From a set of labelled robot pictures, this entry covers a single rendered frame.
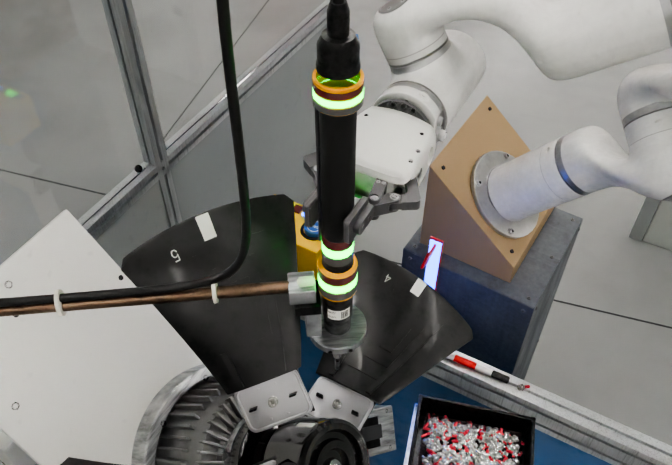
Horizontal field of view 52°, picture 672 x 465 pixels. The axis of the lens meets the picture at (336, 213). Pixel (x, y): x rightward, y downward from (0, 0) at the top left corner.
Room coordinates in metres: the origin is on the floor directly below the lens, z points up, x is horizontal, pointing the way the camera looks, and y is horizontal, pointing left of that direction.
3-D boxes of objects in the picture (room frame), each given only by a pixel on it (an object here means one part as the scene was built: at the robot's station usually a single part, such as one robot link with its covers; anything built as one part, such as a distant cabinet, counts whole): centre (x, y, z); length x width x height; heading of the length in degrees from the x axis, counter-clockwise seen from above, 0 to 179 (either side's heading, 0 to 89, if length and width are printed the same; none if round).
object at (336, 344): (0.48, 0.01, 1.41); 0.09 x 0.07 x 0.10; 96
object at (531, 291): (1.04, -0.35, 0.46); 0.30 x 0.30 x 0.93; 57
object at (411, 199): (0.53, -0.07, 1.57); 0.08 x 0.06 x 0.01; 30
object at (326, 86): (0.49, 0.00, 1.72); 0.04 x 0.04 x 0.03
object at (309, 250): (0.94, 0.08, 1.02); 0.16 x 0.10 x 0.11; 61
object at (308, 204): (0.51, 0.02, 1.57); 0.07 x 0.03 x 0.03; 151
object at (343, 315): (0.49, 0.00, 1.57); 0.04 x 0.04 x 0.46
